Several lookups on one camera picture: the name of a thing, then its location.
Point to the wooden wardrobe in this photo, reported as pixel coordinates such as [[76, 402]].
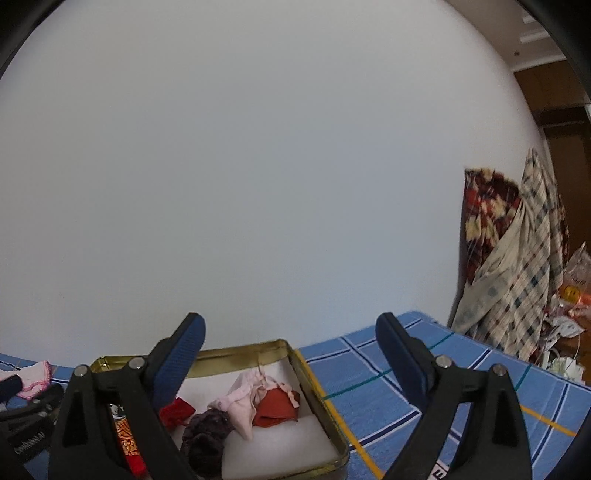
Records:
[[559, 104]]

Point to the gold metal tin box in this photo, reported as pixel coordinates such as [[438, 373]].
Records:
[[279, 361]]

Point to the red ribbed soft pad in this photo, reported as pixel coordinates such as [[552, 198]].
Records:
[[277, 407]]

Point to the white love sole label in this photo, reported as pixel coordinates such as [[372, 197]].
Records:
[[438, 473]]

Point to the light pink sock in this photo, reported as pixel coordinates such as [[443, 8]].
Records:
[[243, 398]]

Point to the white foam tin liner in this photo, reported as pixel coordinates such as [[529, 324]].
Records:
[[289, 448]]

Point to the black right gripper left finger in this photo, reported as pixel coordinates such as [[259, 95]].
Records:
[[85, 444]]

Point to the red floral blanket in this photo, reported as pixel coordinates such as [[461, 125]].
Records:
[[491, 201]]

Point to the plastic bag with smiley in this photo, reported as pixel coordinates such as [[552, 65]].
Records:
[[575, 289]]

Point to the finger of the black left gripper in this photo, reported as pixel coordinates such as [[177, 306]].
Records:
[[10, 387], [43, 408]]

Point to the pink trimmed white cloth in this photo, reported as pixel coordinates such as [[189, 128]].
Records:
[[34, 378]]

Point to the plaid beige cloth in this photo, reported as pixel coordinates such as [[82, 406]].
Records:
[[505, 305]]

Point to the dark purple scrunchie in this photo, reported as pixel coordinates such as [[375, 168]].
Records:
[[203, 442]]

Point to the white clutter pile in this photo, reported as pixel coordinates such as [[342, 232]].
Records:
[[565, 348]]

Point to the blue plaid tablecloth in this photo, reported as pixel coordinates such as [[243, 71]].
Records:
[[494, 443]]

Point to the red gold drawstring pouch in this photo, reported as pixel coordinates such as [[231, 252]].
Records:
[[171, 416]]

